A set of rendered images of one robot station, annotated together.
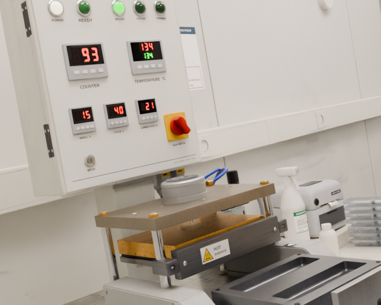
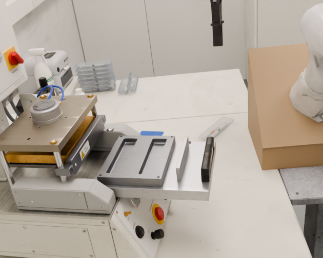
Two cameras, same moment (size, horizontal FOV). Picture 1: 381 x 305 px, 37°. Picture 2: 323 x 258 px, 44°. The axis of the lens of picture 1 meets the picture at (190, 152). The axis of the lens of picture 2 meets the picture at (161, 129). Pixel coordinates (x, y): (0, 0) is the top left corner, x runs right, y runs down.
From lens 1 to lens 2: 0.48 m
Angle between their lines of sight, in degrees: 43
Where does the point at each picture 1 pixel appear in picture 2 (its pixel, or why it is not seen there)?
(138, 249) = (28, 158)
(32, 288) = not seen: outside the picture
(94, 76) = not seen: outside the picture
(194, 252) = (78, 156)
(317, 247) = (126, 128)
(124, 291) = (35, 190)
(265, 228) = (99, 125)
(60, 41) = not seen: outside the picture
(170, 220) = (63, 142)
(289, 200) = (42, 71)
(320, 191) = (59, 61)
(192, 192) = (57, 114)
